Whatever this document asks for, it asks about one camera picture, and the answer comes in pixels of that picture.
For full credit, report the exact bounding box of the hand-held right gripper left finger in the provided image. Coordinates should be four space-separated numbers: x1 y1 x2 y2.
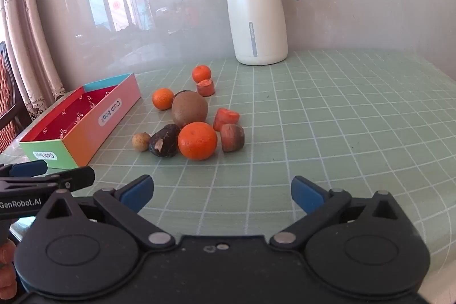
36 175 176 250

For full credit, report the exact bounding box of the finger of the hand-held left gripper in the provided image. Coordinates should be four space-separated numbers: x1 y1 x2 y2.
0 160 48 178
0 167 96 192

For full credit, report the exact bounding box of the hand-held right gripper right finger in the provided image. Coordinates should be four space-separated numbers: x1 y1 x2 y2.
270 176 414 250

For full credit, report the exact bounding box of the colourful cardboard box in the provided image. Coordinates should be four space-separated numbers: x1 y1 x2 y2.
19 72 142 170

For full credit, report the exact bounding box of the small mandarin orange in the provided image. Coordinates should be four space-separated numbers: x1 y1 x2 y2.
192 65 212 84
152 88 175 111

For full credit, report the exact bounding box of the person's left hand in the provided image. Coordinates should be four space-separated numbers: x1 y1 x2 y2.
0 239 18 295

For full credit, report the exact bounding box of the small tan longan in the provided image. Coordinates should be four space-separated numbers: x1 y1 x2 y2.
132 132 152 152

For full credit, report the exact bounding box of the dark shrivelled fruit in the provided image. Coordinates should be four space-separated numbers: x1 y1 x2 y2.
148 123 181 158

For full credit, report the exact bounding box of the green checked tablecloth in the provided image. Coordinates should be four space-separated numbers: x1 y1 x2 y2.
0 48 456 304

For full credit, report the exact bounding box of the large mandarin orange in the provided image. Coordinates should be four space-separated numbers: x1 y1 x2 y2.
178 122 218 161

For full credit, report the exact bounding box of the brownish carrot piece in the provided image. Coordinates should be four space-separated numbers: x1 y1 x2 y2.
220 123 245 152

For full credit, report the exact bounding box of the brown kiwi fruit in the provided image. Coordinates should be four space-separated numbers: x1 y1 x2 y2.
171 91 209 129

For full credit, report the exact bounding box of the orange carrot piece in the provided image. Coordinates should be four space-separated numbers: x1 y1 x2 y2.
197 79 215 97
213 108 240 132

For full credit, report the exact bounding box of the beige curtain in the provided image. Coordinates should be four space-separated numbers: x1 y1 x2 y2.
0 0 67 121

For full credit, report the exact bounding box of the white and blue thermos jug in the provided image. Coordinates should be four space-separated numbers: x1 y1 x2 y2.
219 0 300 66

